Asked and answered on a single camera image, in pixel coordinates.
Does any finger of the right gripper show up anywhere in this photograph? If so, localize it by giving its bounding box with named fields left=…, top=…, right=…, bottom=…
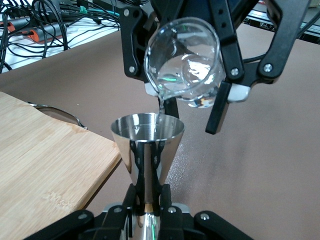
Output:
left=205, top=0, right=312, bottom=135
left=119, top=6, right=180, bottom=118

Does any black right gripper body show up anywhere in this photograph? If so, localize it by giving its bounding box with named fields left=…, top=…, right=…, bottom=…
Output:
left=151, top=0, right=213, bottom=25

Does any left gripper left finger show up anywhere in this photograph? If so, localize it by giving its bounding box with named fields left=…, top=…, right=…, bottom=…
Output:
left=23, top=184, right=138, bottom=240

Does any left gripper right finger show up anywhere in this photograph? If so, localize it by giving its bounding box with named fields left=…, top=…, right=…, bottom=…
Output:
left=159, top=184, right=253, bottom=240

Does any clear glass measuring cup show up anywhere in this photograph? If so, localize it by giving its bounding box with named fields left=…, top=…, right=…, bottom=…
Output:
left=143, top=16, right=225, bottom=110

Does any steel double jigger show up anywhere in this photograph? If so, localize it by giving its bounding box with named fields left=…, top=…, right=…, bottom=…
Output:
left=110, top=112, right=185, bottom=240

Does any brown table cover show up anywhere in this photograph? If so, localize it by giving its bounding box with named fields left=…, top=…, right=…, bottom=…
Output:
left=0, top=23, right=320, bottom=240

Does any wooden cutting board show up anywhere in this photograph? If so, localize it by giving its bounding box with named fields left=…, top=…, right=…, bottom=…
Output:
left=0, top=91, right=123, bottom=240

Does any orange black tool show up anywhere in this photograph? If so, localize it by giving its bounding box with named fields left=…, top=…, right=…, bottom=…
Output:
left=0, top=18, right=68, bottom=43

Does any aluminium frame rail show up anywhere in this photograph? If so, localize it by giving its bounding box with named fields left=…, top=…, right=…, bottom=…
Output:
left=243, top=7, right=320, bottom=41

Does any teal cable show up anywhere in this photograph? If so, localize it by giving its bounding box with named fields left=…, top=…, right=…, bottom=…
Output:
left=78, top=5, right=121, bottom=16

